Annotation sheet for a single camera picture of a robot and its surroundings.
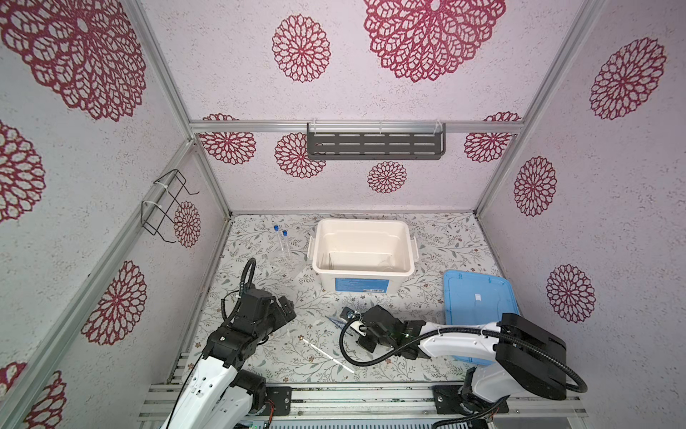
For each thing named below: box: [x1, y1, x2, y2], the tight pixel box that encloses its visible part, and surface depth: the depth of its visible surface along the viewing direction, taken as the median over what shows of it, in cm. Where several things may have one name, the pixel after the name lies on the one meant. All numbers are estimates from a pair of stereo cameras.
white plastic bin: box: [307, 218, 419, 295], surface depth 99 cm
